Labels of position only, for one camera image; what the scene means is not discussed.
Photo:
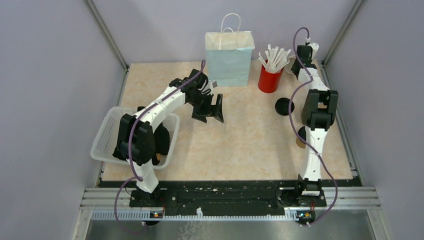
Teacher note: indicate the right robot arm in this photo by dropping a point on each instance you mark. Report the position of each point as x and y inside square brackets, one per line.
[317, 116]

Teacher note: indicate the clear plastic basket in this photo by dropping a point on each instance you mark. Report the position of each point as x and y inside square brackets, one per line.
[106, 138]

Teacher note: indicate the white wrapped straws bundle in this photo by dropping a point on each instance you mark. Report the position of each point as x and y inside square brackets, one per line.
[275, 58]

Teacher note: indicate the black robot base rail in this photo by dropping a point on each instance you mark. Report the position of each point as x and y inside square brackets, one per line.
[228, 198]

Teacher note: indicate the brown paper coffee cup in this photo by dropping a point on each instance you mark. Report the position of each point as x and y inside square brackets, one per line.
[300, 144]

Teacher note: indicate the black cloth in basket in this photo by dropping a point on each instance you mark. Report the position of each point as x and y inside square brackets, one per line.
[160, 142]

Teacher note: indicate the white toothed cable rail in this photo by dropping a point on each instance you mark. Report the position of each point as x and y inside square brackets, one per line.
[147, 215]

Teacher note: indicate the light blue paper bag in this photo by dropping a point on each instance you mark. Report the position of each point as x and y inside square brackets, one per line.
[229, 54]

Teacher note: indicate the red ribbed straw cup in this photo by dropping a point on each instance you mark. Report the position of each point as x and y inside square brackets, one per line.
[269, 82]

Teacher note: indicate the stack of black lids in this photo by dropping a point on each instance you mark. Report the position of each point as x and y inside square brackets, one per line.
[282, 106]

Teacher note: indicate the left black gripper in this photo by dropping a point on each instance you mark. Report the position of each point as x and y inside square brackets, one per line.
[210, 110]

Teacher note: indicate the black plastic cup lid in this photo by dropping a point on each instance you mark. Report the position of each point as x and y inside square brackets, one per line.
[302, 133]

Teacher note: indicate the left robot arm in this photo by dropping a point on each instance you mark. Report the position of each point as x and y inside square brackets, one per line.
[179, 92]

